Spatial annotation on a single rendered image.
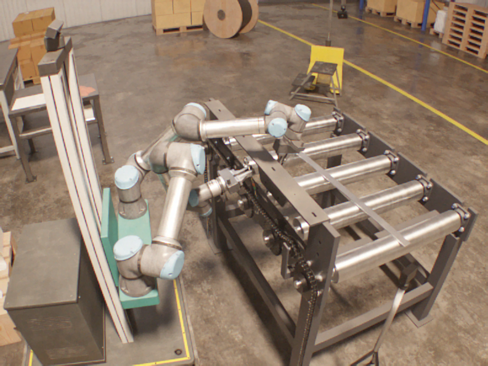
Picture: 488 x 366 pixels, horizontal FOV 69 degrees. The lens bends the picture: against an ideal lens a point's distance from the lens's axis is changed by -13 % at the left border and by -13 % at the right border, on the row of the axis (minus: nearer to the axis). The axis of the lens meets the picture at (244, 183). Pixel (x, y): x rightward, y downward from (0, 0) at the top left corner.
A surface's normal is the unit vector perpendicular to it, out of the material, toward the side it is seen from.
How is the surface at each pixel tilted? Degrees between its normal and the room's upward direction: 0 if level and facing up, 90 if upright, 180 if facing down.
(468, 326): 0
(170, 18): 90
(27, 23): 90
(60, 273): 0
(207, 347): 0
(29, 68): 90
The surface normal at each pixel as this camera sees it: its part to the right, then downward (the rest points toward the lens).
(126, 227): 0.00, -0.82
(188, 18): 0.32, 0.54
